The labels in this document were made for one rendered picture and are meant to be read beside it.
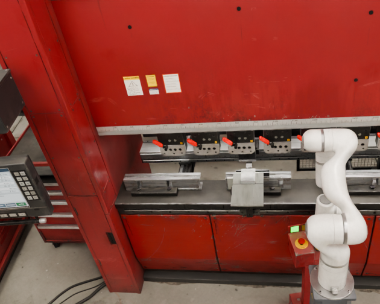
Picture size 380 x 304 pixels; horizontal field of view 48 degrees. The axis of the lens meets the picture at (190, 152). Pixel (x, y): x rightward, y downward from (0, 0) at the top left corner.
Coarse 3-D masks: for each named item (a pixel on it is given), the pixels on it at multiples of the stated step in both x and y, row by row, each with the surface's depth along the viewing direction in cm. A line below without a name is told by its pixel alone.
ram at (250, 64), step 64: (64, 0) 196; (128, 0) 192; (192, 0) 188; (256, 0) 184; (320, 0) 181; (128, 64) 214; (192, 64) 209; (256, 64) 204; (320, 64) 200; (192, 128) 235; (256, 128) 229
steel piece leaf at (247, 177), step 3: (243, 171) 255; (246, 171) 255; (249, 171) 255; (252, 171) 254; (243, 174) 253; (246, 174) 253; (249, 174) 253; (252, 174) 252; (243, 177) 251; (246, 177) 251; (249, 177) 251; (252, 177) 250; (243, 180) 249; (246, 180) 249; (249, 180) 249; (252, 180) 248; (243, 183) 247; (246, 183) 247; (249, 183) 247; (252, 183) 246
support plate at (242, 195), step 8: (240, 176) 253; (256, 176) 251; (240, 184) 248; (248, 184) 247; (256, 184) 246; (232, 192) 243; (240, 192) 242; (248, 192) 242; (256, 192) 241; (232, 200) 239; (240, 200) 238; (248, 200) 237; (256, 200) 236
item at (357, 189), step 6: (348, 186) 247; (354, 186) 246; (360, 186) 245; (366, 186) 244; (378, 186) 243; (354, 192) 243; (360, 192) 243; (366, 192) 242; (372, 192) 241; (378, 192) 241
